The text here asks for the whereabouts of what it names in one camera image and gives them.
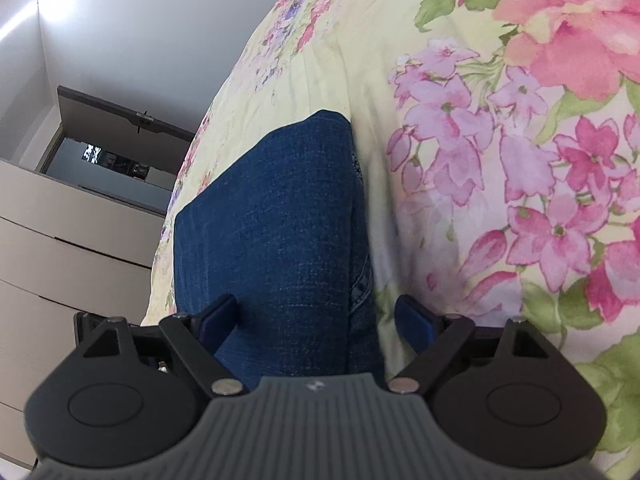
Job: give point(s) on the blue denim pants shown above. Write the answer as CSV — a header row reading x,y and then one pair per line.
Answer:
x,y
280,240

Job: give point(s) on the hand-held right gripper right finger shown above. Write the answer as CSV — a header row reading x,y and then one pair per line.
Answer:
x,y
414,325

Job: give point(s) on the beige drawer cabinet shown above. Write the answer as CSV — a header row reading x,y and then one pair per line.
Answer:
x,y
65,255

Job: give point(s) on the floral yellow bed sheet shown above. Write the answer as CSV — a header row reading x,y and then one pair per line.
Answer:
x,y
450,125

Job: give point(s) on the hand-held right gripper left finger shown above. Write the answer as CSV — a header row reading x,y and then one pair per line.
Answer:
x,y
220,321

